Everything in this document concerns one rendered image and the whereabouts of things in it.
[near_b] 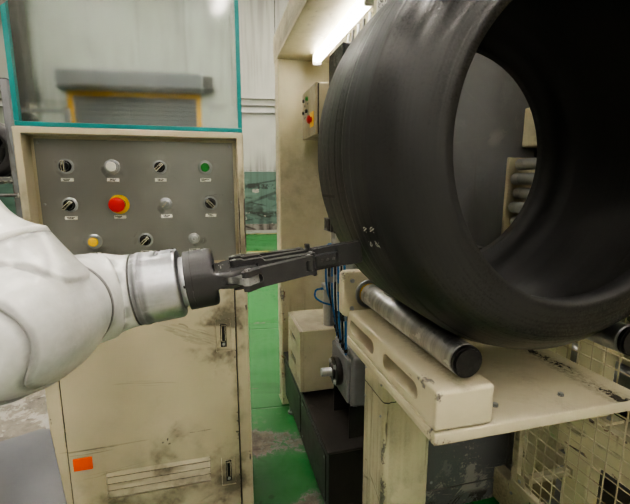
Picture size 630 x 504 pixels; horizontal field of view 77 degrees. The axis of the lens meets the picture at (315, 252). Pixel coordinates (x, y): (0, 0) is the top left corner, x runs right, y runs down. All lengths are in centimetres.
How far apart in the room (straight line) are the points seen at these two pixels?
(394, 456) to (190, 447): 62
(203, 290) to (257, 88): 963
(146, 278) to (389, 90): 35
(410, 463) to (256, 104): 934
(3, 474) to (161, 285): 52
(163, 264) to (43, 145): 81
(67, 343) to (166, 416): 99
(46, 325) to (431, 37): 44
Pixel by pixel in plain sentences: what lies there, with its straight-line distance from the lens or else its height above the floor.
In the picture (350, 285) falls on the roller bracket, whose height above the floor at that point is 92.
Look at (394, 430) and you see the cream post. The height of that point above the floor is 55.
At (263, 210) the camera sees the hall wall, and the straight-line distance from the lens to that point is 978.
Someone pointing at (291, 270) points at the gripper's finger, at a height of 102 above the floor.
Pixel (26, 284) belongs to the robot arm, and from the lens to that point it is 35.
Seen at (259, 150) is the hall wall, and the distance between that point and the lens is 986.
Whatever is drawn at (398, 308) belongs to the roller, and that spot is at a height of 92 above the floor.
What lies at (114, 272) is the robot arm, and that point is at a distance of 50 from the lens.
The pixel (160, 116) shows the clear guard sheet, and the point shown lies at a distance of 119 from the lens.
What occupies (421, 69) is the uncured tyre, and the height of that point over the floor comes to 125.
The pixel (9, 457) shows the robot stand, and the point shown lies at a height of 65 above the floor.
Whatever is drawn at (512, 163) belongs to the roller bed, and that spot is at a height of 118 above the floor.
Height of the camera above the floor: 113
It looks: 10 degrees down
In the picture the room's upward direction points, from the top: straight up
